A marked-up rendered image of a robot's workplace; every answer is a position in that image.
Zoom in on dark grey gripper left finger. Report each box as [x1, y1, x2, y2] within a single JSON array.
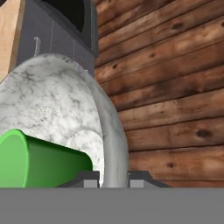
[[57, 171, 101, 189]]

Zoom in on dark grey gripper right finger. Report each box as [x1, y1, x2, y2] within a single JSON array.
[[127, 170, 172, 189]]

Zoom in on white marble bowl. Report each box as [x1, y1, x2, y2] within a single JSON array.
[[0, 52, 130, 189]]

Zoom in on green cup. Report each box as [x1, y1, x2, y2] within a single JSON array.
[[0, 129, 94, 189]]

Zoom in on dark grey cabinet run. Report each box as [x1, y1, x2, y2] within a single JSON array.
[[16, 0, 100, 77]]

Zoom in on light wood panel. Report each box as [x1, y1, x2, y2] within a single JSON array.
[[0, 0, 26, 82]]

